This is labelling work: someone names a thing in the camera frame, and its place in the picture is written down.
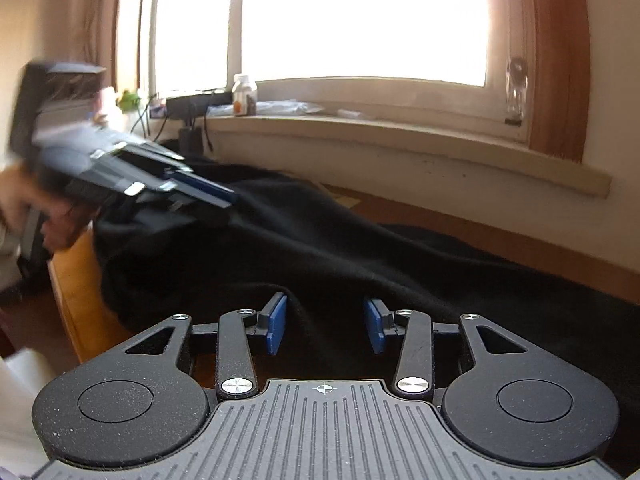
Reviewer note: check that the black power adapter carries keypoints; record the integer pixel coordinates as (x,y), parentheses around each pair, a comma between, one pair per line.
(190,140)

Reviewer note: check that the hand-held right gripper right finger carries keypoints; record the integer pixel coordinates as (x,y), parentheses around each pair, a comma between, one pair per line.
(375,325)

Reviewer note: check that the black garment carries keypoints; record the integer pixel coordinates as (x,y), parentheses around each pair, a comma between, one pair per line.
(300,250)

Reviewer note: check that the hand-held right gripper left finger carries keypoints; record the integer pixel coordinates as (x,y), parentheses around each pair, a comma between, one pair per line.
(276,322)

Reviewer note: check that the wooden window trim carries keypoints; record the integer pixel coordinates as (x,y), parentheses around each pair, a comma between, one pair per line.
(555,60)

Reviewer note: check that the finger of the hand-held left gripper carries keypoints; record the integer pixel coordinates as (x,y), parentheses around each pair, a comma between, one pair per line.
(140,165)
(200,191)

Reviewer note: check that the white window frame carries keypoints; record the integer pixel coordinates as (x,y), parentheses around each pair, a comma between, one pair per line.
(350,90)

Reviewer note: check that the white container with green lid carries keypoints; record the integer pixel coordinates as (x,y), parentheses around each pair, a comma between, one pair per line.
(129,100)

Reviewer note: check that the beige window sill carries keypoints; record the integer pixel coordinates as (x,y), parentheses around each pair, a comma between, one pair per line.
(400,145)

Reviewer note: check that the white bottle with orange label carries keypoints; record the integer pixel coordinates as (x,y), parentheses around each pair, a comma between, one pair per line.
(244,95)

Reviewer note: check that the person's left hand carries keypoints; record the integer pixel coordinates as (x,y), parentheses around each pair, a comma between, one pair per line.
(20,200)

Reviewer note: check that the white cloth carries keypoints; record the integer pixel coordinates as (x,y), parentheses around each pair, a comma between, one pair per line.
(25,410)

